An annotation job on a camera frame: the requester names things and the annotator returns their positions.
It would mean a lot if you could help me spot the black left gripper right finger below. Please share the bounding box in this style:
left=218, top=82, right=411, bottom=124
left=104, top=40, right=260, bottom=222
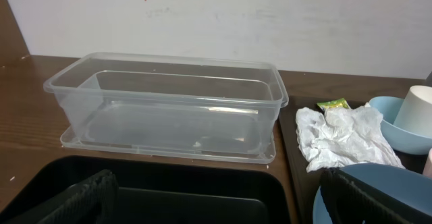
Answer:
left=319, top=167, right=432, bottom=224

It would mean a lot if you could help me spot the black plastic tray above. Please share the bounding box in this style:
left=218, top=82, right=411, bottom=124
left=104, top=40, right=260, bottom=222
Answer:
left=1, top=156, right=291, bottom=223

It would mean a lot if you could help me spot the clear plastic container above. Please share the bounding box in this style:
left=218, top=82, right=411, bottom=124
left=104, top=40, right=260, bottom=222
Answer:
left=44, top=53, right=289, bottom=155

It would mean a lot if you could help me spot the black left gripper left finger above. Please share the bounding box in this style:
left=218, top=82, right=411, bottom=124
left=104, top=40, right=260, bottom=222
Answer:
left=6, top=169, right=119, bottom=224

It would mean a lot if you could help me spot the light blue small bowl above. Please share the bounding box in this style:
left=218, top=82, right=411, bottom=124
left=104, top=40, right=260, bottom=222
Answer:
left=369, top=96, right=431, bottom=155

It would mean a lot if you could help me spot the white paper napkin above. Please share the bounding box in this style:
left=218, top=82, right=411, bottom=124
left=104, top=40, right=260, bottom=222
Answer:
left=296, top=104, right=404, bottom=173

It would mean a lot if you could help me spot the dark blue plate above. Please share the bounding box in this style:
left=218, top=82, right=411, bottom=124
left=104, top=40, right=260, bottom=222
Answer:
left=312, top=163, right=432, bottom=224

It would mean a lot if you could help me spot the dark brown serving tray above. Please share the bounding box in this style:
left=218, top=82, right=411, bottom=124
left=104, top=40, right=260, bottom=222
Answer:
left=277, top=95, right=429, bottom=224

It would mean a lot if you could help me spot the yellow green snack wrapper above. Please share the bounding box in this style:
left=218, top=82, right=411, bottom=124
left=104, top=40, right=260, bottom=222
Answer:
left=317, top=98, right=351, bottom=112

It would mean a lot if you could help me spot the pink bowl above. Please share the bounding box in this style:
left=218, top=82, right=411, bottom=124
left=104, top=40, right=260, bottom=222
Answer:
left=423, top=149, right=432, bottom=178

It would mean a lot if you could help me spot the white plastic cup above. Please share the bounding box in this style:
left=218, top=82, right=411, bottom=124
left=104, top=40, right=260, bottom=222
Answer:
left=394, top=85, right=432, bottom=138

